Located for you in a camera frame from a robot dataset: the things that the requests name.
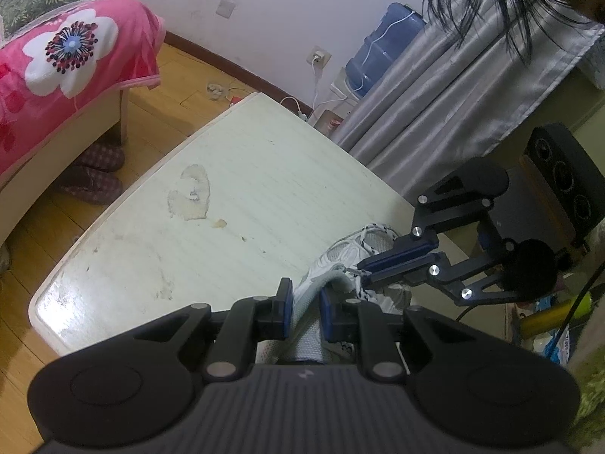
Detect white black speckled shoelace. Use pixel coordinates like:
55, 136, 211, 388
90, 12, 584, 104
346, 224, 399, 303

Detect white mint sneaker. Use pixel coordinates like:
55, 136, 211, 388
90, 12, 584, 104
255, 231, 412, 365

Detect blue water bottle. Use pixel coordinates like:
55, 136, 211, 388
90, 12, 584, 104
344, 2, 427, 97

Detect grey curtain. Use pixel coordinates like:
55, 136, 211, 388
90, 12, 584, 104
331, 0, 603, 200

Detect white wall switch plate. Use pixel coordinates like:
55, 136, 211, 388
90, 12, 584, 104
216, 0, 237, 19

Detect dark red slippers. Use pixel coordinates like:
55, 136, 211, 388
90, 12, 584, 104
56, 143, 125, 205

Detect white wall socket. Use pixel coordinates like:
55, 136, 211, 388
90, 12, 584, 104
307, 46, 331, 70

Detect black cable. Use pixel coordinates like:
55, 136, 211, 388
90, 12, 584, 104
455, 263, 605, 370

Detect black tracker box green light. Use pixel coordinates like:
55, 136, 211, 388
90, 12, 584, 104
520, 123, 604, 260

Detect cluttered side table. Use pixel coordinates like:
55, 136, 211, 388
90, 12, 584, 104
510, 291, 600, 366

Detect white water dispenser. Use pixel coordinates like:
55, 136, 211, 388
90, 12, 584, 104
308, 68, 361, 136

